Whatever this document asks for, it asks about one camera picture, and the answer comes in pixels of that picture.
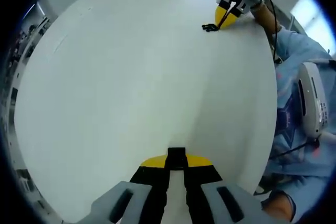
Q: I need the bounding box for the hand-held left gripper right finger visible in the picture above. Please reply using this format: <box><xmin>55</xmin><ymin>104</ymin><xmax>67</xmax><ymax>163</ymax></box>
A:
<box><xmin>183</xmin><ymin>154</ymin><xmax>266</xmax><ymax>224</ymax></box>

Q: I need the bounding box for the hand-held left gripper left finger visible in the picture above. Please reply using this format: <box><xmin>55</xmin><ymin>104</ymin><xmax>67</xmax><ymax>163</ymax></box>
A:
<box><xmin>78</xmin><ymin>154</ymin><xmax>169</xmax><ymax>224</ymax></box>

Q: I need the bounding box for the black pronged plastic buckle part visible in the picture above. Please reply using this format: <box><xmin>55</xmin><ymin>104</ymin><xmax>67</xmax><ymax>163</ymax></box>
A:
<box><xmin>201</xmin><ymin>23</ymin><xmax>221</xmax><ymax>33</ymax></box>

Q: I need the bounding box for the black plastic buckle socket part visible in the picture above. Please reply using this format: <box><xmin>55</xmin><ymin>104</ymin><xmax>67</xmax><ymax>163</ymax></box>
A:
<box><xmin>164</xmin><ymin>147</ymin><xmax>190</xmax><ymax>173</ymax></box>

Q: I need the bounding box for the person in blue shirt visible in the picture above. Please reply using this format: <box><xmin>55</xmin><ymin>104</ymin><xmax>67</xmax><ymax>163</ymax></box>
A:
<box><xmin>258</xmin><ymin>24</ymin><xmax>336</xmax><ymax>224</ymax></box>

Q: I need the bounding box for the grey chest-worn device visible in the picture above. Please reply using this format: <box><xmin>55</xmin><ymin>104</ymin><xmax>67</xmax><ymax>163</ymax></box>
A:
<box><xmin>297</xmin><ymin>62</ymin><xmax>329</xmax><ymax>141</ymax></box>

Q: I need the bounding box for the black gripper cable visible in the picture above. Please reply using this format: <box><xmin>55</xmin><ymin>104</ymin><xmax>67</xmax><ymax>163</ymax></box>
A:
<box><xmin>262</xmin><ymin>0</ymin><xmax>284</xmax><ymax>64</ymax></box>

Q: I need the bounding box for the black device cable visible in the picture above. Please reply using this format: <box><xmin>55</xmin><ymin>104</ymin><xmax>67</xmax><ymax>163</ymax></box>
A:
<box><xmin>271</xmin><ymin>140</ymin><xmax>320</xmax><ymax>162</ymax></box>

